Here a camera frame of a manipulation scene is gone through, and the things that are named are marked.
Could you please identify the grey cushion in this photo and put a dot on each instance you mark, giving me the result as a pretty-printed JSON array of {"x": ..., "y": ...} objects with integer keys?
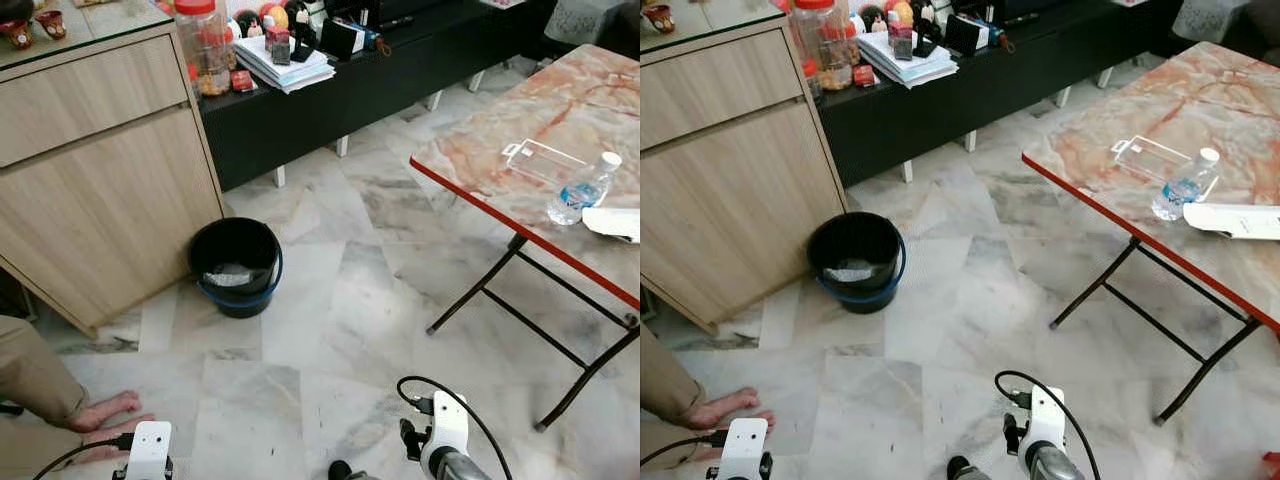
[
  {"x": 585, "y": 18},
  {"x": 1210, "y": 18}
]

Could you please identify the black plastic bucket bin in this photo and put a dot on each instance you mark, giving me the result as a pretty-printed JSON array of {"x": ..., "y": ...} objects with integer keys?
[
  {"x": 835, "y": 235},
  {"x": 215, "y": 240}
]

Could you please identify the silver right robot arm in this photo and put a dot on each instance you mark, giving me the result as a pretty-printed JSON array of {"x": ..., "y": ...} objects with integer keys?
[
  {"x": 465, "y": 470},
  {"x": 1055, "y": 468}
]

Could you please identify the light wood cabinet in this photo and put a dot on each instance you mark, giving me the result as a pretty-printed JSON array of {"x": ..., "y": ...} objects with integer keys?
[
  {"x": 100, "y": 200},
  {"x": 730, "y": 200}
]

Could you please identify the clear plastic water bottle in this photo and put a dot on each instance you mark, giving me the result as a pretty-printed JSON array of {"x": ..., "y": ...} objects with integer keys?
[
  {"x": 580, "y": 192},
  {"x": 1185, "y": 188}
]

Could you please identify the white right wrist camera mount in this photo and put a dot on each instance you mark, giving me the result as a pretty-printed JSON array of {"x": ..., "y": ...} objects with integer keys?
[
  {"x": 1045, "y": 420},
  {"x": 448, "y": 420}
]

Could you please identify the clear plastic blister tray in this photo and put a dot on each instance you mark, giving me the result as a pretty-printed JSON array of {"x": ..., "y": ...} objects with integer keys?
[
  {"x": 1150, "y": 157},
  {"x": 540, "y": 160}
]

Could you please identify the marble top folding table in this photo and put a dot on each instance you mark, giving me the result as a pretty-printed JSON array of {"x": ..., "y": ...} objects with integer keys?
[
  {"x": 1180, "y": 110},
  {"x": 560, "y": 110}
]

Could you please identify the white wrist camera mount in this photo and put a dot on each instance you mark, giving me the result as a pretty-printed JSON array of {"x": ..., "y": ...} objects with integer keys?
[
  {"x": 1045, "y": 420},
  {"x": 150, "y": 450},
  {"x": 448, "y": 420},
  {"x": 745, "y": 450}
]

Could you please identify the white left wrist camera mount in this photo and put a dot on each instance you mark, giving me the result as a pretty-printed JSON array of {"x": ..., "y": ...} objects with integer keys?
[
  {"x": 150, "y": 450},
  {"x": 745, "y": 450}
]

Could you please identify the small dark bottle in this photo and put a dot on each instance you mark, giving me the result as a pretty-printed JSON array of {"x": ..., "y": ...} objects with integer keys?
[
  {"x": 901, "y": 42},
  {"x": 278, "y": 45}
]

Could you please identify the red object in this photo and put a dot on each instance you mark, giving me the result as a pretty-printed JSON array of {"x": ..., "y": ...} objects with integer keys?
[{"x": 1272, "y": 467}]

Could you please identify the black low console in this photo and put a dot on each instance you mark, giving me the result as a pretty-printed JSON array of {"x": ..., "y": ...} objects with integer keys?
[
  {"x": 1020, "y": 75},
  {"x": 400, "y": 80}
]

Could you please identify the long white packaging card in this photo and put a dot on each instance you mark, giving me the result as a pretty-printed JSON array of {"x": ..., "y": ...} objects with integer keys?
[
  {"x": 615, "y": 224},
  {"x": 1235, "y": 220}
]

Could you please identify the red lid plastic jar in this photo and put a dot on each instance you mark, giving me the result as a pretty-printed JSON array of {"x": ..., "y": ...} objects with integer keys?
[
  {"x": 205, "y": 50},
  {"x": 822, "y": 45}
]

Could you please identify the small red box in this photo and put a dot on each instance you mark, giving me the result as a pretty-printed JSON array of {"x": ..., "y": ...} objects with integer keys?
[
  {"x": 242, "y": 81},
  {"x": 864, "y": 76}
]

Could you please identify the white paper stack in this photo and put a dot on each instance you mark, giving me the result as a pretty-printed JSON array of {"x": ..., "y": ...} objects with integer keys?
[
  {"x": 290, "y": 72},
  {"x": 905, "y": 65}
]

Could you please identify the black rectangular device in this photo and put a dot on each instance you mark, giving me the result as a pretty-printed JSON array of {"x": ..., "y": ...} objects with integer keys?
[
  {"x": 965, "y": 35},
  {"x": 342, "y": 40}
]

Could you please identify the orange round toy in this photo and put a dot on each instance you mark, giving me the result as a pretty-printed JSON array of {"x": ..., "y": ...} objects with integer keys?
[
  {"x": 902, "y": 13},
  {"x": 277, "y": 16}
]

